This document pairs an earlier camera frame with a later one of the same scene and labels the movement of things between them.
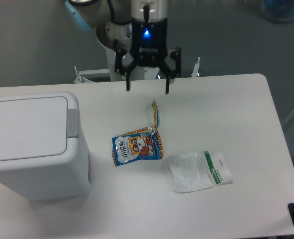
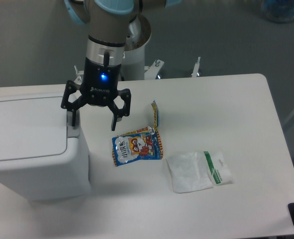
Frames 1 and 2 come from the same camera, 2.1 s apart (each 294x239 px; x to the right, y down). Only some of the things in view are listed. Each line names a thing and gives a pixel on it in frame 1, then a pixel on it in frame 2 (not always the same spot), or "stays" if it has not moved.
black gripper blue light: (148, 48) to (100, 83)
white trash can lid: (26, 129) stays
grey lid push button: (72, 123) stays
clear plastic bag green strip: (198, 171) stays
